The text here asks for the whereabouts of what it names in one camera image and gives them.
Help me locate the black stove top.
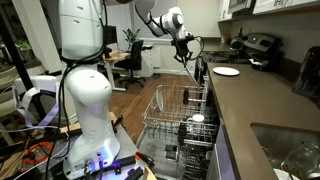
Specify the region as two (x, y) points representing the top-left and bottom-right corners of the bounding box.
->
(199, 49), (251, 65)

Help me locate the small white plate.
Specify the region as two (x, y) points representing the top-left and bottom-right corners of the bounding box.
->
(155, 89), (165, 113)

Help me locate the white dish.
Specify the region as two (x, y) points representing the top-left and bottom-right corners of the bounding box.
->
(273, 167), (301, 180)

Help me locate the steel sink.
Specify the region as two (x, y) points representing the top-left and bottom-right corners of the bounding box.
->
(250, 122), (320, 180)

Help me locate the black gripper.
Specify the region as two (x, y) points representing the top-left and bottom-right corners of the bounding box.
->
(171, 34), (196, 69)

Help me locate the white drawer cabinet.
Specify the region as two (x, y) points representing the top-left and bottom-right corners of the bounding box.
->
(138, 44), (157, 78)

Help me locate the black office chair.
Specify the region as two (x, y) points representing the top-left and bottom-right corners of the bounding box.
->
(114, 39), (148, 90)

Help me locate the pale lilac strap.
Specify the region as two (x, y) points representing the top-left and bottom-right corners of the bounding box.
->
(13, 87), (63, 131)

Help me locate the orange cable coil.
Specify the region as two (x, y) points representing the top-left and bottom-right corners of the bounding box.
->
(21, 141), (54, 165)

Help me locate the white box device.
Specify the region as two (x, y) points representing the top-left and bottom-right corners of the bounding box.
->
(13, 74), (60, 101)

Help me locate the orange and black clamp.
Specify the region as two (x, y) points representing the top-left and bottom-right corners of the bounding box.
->
(134, 150), (156, 170)
(112, 114), (125, 135)

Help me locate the black kettle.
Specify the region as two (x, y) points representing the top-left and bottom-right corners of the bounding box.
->
(229, 27), (248, 51)

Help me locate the white mug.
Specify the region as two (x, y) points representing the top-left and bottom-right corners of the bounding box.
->
(186, 114), (206, 133)

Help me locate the black computer monitor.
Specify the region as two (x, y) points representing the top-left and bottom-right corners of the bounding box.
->
(104, 25), (119, 46)

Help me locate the black rail with purple bracket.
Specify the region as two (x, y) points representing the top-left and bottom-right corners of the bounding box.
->
(109, 155), (137, 170)
(123, 166), (145, 180)

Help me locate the black tumbler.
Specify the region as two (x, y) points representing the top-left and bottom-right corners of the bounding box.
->
(177, 122), (188, 146)

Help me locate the dark loaded dishwasher rack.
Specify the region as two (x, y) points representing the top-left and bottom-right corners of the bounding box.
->
(178, 146), (216, 180)

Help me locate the white round plate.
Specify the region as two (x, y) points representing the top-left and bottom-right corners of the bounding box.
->
(212, 66), (241, 77)

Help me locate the glass pitcher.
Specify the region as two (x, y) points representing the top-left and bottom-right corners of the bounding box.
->
(280, 141), (320, 180)

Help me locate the large black countertop appliance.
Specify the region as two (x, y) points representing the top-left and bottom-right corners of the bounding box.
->
(292, 45), (320, 100)

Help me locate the wire dishwasher rack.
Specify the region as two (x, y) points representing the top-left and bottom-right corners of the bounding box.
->
(142, 83), (221, 148)

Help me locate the wooden desk with white leg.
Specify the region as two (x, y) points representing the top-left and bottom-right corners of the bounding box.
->
(101, 50), (132, 93)

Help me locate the black coffee machine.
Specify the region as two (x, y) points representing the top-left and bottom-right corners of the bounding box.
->
(242, 32), (285, 72)

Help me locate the light wooden board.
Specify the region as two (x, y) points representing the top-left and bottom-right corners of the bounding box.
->
(61, 111), (158, 180)

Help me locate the black slanted pole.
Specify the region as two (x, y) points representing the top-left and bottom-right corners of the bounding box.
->
(0, 13), (48, 121)

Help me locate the grey dishwasher door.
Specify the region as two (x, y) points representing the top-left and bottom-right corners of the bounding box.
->
(135, 128), (188, 180)

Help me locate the brown kitchen counter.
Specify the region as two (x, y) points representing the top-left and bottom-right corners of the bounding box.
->
(199, 36), (320, 180)

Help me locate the white wall cabinet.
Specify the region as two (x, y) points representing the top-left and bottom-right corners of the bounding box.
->
(217, 0), (320, 24)

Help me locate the leafy potted plant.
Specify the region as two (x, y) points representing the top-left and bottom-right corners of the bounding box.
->
(122, 27), (142, 46)

